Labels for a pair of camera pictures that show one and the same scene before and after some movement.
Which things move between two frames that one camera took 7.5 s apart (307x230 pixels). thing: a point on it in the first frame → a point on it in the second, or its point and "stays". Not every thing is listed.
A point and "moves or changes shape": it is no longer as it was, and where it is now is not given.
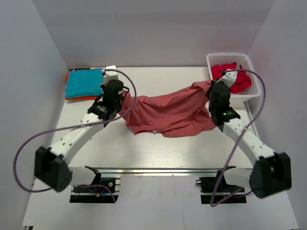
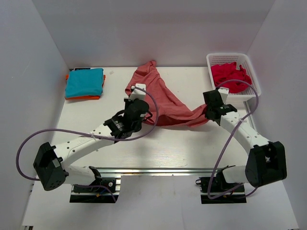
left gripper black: (122, 96) → (128, 103)
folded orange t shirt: (87, 97) stays
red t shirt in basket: (243, 82) stays
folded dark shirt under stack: (81, 68) stays
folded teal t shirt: (84, 83) stays
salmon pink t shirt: (184, 111) moves or changes shape
